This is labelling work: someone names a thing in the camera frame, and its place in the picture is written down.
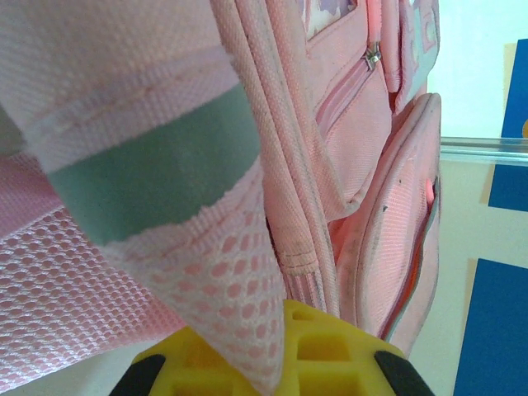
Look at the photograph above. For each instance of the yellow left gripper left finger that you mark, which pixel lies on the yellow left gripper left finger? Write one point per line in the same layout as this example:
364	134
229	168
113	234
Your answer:
181	371

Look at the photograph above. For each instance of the pink backpack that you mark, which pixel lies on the pink backpack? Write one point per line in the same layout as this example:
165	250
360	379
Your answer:
165	144

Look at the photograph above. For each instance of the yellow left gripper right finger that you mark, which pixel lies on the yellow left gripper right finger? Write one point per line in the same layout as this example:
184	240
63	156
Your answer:
330	363

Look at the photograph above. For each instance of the aluminium frame post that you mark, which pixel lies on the aluminium frame post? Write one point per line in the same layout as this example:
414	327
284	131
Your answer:
486	150

